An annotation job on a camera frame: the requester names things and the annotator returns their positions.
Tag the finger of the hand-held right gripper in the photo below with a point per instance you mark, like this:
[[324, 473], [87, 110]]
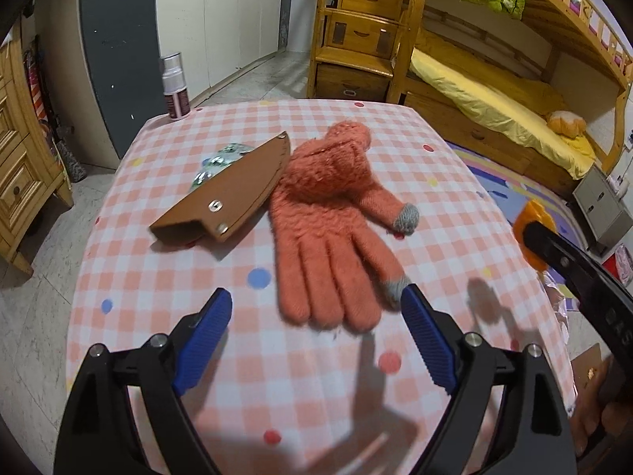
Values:
[[559, 255]]

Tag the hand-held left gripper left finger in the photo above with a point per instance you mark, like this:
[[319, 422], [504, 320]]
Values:
[[205, 341]]

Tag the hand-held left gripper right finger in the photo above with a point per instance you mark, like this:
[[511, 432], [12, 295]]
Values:
[[430, 341]]

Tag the orange peel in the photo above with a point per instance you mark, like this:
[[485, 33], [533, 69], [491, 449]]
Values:
[[531, 210]]

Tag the orange knitted glove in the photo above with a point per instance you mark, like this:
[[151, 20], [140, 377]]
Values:
[[321, 208]]

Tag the person's right hand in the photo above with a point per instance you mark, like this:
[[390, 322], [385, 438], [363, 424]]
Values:
[[588, 415]]

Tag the pink plastic bag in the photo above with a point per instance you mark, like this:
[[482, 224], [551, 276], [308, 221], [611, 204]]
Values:
[[556, 297]]

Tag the pink patterned bag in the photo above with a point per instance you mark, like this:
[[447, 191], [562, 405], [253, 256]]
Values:
[[624, 264]]

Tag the brown cardboard sheet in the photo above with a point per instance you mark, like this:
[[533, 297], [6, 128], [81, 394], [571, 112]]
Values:
[[586, 363]]

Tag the small grey cabinet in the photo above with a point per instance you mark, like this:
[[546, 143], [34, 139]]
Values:
[[598, 212]]

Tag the pink checked tablecloth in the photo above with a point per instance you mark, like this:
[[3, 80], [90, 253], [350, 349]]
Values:
[[148, 282]]

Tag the purple colourful rug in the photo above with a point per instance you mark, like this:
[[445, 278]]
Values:
[[504, 178]]

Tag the orange white plush toy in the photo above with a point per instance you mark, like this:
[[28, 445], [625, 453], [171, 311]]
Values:
[[566, 123]]

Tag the brown leather sheath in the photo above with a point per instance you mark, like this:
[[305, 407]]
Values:
[[232, 188]]

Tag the wooden bunk bed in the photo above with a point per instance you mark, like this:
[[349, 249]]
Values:
[[455, 123]]

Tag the silver foil candy packet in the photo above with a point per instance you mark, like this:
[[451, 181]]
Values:
[[222, 158]]

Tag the yellow bedsheet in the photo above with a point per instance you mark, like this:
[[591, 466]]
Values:
[[470, 89]]

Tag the dark speckled bag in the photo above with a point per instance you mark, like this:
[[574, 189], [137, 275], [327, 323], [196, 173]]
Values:
[[70, 161]]

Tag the wooden cabinet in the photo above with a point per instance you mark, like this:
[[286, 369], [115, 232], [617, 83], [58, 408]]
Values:
[[20, 178]]

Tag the white spray bottle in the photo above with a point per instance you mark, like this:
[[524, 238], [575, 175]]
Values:
[[175, 94]]

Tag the wooden stair drawers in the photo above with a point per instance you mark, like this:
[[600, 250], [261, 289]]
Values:
[[361, 34]]

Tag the grey white wardrobe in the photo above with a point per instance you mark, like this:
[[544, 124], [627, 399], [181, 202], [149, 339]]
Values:
[[123, 34]]

